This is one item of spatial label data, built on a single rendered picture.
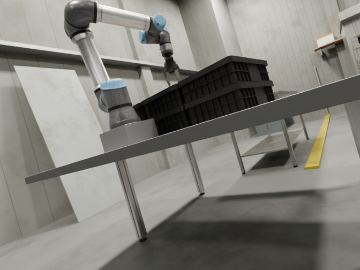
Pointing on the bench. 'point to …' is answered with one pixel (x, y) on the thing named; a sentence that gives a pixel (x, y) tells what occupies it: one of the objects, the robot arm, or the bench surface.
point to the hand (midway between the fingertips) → (174, 83)
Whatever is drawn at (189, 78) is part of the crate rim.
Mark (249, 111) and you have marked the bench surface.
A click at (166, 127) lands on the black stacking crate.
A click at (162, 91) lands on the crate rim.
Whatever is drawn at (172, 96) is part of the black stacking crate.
